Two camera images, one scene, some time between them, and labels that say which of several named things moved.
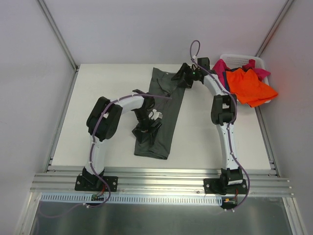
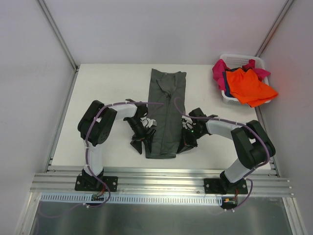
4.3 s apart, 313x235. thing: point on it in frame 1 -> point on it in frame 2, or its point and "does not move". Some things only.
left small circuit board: (95, 198) does not move
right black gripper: (185, 75) -> (187, 138)
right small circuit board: (230, 201) does not move
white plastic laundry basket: (234, 61) does not move
